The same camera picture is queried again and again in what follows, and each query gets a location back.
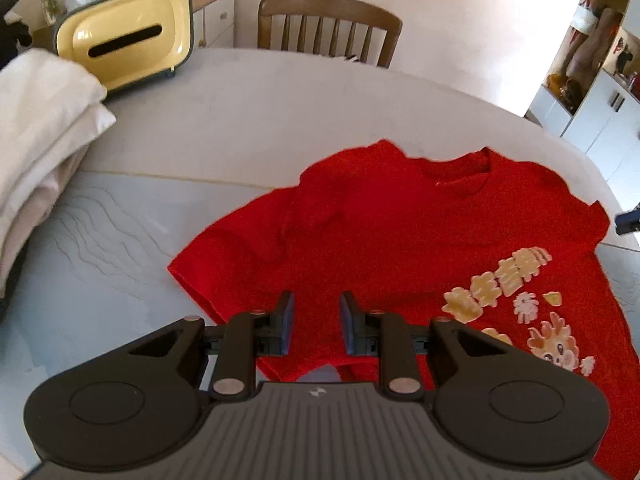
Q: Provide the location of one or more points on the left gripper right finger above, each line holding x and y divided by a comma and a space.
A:
386, 336

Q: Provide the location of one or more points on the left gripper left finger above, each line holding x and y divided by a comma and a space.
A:
238, 344

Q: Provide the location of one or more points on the red printed t-shirt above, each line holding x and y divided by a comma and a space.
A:
498, 245

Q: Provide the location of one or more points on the folded white clothes stack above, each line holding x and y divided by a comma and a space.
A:
51, 111

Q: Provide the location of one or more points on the pink striped cloth on chair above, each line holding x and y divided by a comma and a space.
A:
353, 58

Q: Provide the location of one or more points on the wooden dining chair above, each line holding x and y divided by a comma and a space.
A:
329, 27

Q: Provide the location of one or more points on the yellow tissue box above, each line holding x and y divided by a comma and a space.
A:
124, 42

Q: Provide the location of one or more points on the white drawer sideboard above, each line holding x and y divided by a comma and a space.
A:
213, 23

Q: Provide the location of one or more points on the white cabinet wall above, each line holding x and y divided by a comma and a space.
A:
590, 96

